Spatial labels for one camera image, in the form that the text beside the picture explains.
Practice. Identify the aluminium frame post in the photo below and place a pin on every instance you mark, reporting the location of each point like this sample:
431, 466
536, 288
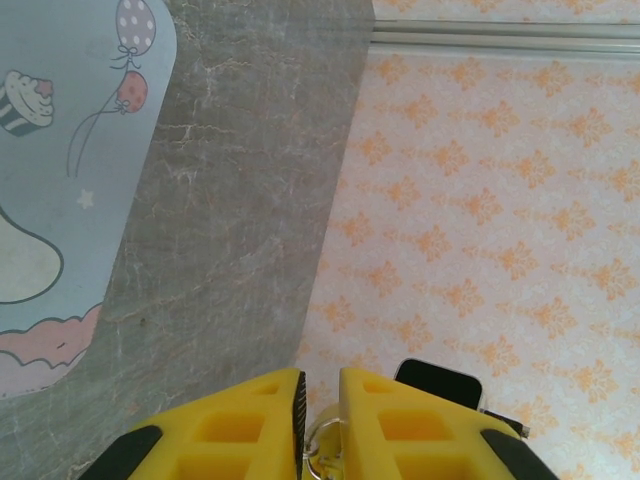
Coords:
500, 37

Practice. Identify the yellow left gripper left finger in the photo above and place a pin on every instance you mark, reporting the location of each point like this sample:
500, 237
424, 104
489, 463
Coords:
280, 425

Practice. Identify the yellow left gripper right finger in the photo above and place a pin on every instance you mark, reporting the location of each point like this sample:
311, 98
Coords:
365, 435

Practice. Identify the blue cartoon tin box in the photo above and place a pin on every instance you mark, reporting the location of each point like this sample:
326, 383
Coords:
75, 200

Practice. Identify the black rectangular device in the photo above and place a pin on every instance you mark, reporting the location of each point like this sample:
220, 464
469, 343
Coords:
440, 385

